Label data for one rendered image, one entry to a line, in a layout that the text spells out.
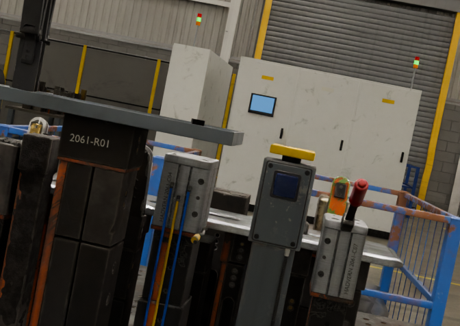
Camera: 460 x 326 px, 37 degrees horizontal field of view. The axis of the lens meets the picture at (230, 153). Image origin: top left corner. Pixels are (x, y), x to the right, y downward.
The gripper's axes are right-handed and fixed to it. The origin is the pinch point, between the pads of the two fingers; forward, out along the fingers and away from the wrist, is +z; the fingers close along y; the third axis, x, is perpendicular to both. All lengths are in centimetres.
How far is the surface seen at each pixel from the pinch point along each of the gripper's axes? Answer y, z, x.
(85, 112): -8.6, 4.7, -9.6
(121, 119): -9.7, 4.7, -14.3
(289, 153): -11.0, 4.9, -36.4
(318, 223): 35, 19, -55
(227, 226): 17.4, 20.2, -34.5
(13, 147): 10.7, 12.8, 2.0
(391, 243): 291, 57, -174
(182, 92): 813, -19, -57
